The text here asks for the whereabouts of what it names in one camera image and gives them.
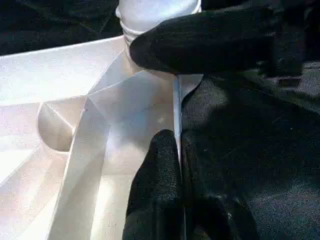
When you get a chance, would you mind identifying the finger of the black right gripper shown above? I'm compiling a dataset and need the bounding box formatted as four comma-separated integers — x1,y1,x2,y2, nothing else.
129,6,276,75

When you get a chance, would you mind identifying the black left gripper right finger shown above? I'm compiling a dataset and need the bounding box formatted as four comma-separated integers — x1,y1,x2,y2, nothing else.
179,130,261,240

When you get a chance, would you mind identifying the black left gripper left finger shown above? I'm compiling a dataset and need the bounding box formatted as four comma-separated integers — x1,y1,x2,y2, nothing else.
121,129,188,240

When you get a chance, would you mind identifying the white plastic table leg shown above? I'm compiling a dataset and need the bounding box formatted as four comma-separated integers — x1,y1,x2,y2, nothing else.
114,0,203,50

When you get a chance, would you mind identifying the white plastic table top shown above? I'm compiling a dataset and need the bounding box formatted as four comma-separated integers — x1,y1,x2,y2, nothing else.
0,34,205,240

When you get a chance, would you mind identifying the black work mat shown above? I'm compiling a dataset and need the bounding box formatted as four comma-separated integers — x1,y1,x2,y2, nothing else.
0,0,320,240

